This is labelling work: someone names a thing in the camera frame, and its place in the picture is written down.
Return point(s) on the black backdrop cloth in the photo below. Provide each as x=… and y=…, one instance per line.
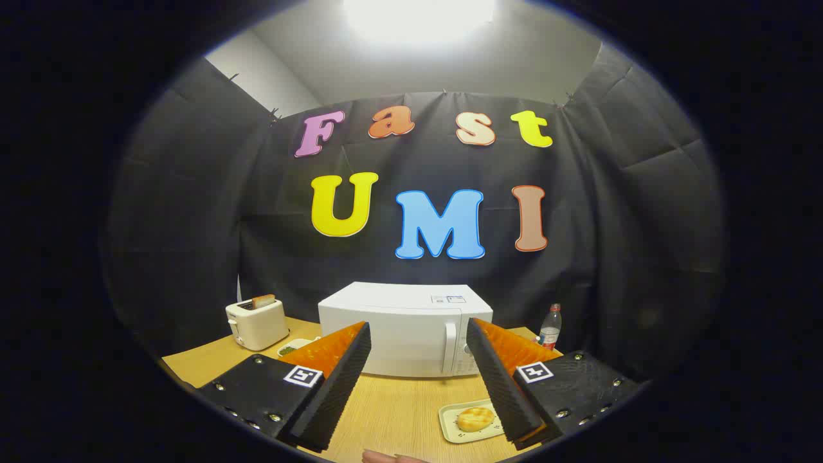
x=193, y=225

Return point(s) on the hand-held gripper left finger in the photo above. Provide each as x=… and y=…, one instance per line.
x=341, y=392

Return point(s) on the white divided bean dish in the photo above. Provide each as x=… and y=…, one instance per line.
x=297, y=346

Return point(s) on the golden bread bun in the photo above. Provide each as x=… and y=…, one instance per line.
x=476, y=419

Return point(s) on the toast slice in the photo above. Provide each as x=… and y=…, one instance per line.
x=263, y=301

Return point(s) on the clear bottle with red label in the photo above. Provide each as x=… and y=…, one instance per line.
x=550, y=331

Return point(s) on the cream toaster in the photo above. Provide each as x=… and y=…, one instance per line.
x=260, y=325

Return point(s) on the pale green rectangular plate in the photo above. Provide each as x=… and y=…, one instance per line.
x=450, y=426

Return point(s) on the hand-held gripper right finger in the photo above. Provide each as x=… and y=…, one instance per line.
x=505, y=392

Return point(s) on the white microwave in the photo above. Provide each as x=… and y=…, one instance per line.
x=398, y=321

